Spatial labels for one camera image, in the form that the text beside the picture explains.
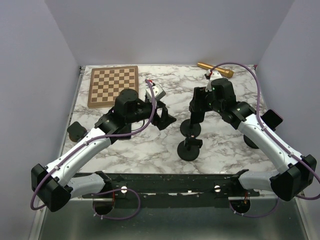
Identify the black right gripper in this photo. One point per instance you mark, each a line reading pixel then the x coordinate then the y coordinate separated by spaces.
pixel 200 93

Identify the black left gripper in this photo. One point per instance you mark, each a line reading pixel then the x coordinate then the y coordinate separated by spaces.
pixel 165 119

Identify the black phone stand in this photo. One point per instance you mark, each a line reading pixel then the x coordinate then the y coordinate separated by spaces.
pixel 189 149
pixel 188 129
pixel 249 142

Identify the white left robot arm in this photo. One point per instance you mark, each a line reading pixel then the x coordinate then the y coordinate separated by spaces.
pixel 55 184

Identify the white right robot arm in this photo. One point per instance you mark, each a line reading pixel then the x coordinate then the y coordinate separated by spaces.
pixel 294 171

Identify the black phone red case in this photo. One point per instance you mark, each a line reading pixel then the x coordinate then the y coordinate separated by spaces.
pixel 272 119

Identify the gold cylinder tube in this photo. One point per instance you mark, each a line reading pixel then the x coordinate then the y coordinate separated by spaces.
pixel 225 72

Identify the wooden chessboard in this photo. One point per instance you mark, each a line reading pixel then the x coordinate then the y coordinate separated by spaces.
pixel 106 84

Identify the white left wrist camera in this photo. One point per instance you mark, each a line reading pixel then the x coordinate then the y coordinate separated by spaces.
pixel 158 92

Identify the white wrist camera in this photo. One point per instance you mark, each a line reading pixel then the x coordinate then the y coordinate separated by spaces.
pixel 158 92
pixel 210 76

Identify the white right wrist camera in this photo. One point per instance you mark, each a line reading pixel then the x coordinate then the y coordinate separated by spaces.
pixel 210 76

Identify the black mounting rail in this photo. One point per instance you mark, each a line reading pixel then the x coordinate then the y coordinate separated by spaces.
pixel 123 190

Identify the small black dark mount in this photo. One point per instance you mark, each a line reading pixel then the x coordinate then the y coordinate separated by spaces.
pixel 76 132

